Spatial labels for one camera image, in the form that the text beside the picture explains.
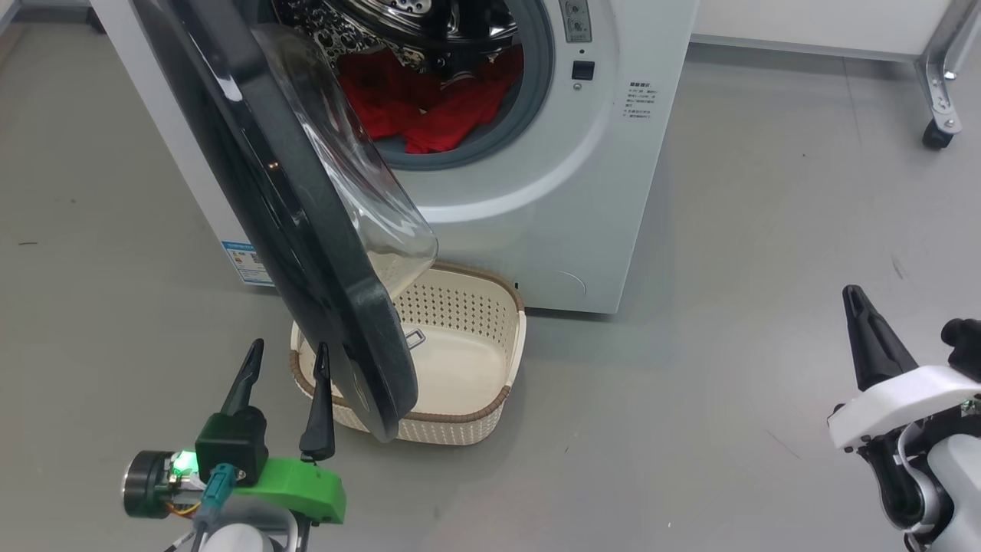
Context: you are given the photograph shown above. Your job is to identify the black round glass washer door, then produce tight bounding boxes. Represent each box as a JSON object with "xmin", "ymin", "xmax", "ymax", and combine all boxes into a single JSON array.
[{"xmin": 130, "ymin": 0, "xmax": 439, "ymax": 444}]

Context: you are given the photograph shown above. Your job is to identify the silver metal leg with caster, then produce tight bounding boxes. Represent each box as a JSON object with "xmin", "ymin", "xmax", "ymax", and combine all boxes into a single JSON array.
[{"xmin": 914, "ymin": 0, "xmax": 981, "ymax": 150}]

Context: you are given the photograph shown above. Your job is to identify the cream perforated basket brown rim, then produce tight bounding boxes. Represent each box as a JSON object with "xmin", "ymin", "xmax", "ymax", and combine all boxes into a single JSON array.
[{"xmin": 290, "ymin": 261, "xmax": 527, "ymax": 447}]

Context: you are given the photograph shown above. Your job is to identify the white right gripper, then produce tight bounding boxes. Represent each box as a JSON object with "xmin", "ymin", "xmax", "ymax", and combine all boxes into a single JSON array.
[{"xmin": 827, "ymin": 285, "xmax": 981, "ymax": 451}]

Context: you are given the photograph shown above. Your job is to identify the white cabinet panel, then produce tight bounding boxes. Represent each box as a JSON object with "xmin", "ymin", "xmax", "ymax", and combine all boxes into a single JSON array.
[{"xmin": 690, "ymin": 0, "xmax": 955, "ymax": 62}]

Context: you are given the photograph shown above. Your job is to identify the red garment white trim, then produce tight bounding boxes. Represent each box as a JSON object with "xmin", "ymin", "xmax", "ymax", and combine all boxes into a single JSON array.
[
  {"xmin": 337, "ymin": 48, "xmax": 444, "ymax": 140},
  {"xmin": 402, "ymin": 44, "xmax": 526, "ymax": 154}
]

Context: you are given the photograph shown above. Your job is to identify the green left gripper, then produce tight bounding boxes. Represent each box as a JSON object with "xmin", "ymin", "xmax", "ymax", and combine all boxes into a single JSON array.
[{"xmin": 123, "ymin": 339, "xmax": 347, "ymax": 526}]

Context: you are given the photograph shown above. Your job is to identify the shiny steel washer drum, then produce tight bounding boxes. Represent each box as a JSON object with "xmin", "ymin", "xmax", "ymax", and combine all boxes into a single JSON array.
[{"xmin": 272, "ymin": 0, "xmax": 522, "ymax": 74}]

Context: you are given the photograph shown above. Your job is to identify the white front-load washing machine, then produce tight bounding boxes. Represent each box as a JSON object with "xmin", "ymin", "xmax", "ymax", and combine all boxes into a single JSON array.
[{"xmin": 90, "ymin": 0, "xmax": 700, "ymax": 315}]

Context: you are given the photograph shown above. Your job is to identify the grey rim sticker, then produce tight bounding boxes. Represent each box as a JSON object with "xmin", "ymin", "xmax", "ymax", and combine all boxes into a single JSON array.
[{"xmin": 563, "ymin": 0, "xmax": 592, "ymax": 43}]

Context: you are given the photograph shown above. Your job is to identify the blue energy label sticker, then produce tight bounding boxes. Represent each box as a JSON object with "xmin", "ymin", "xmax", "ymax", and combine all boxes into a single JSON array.
[{"xmin": 221, "ymin": 241, "xmax": 275, "ymax": 288}]

